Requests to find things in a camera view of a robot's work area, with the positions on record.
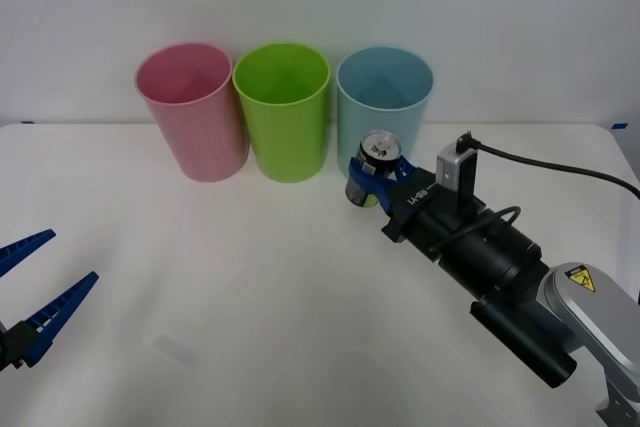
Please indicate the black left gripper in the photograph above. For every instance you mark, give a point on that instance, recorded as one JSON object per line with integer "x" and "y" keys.
{"x": 7, "y": 349}

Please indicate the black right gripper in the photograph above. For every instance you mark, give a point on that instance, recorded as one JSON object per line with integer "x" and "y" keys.
{"x": 430, "y": 212}

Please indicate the black drink can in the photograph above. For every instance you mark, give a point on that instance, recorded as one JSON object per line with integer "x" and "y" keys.
{"x": 381, "y": 148}

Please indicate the silver and black right arm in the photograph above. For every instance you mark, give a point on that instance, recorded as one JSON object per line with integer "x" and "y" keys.
{"x": 505, "y": 259}

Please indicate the pale blue plastic waste bin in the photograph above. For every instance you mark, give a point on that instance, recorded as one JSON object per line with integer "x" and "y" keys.
{"x": 360, "y": 122}

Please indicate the green plastic waste bin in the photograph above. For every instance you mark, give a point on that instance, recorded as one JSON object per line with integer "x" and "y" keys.
{"x": 290, "y": 142}

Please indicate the pink plastic waste bin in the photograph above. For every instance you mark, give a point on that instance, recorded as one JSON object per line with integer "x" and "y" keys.
{"x": 200, "y": 137}

